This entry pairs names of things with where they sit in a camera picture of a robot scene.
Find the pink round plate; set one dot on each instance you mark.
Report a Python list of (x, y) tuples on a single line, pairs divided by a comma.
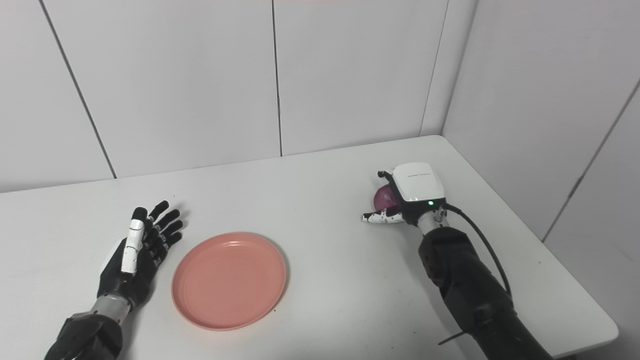
[(229, 281)]

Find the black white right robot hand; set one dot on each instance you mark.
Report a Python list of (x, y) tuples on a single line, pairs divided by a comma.
[(417, 187)]

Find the purple red onion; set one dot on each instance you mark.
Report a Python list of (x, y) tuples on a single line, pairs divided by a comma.
[(384, 197)]

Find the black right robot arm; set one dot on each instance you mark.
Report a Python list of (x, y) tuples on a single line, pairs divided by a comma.
[(470, 290)]

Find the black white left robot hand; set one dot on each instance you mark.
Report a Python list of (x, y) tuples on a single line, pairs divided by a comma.
[(132, 260)]

